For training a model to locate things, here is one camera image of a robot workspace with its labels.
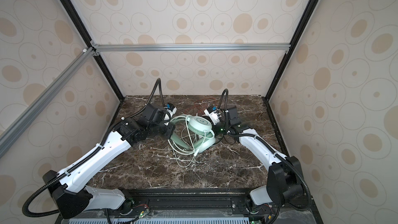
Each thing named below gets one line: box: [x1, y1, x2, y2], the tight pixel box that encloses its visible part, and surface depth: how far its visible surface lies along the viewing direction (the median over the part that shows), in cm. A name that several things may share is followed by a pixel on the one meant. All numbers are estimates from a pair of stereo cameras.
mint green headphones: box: [169, 115, 216, 153], surface depth 63 cm
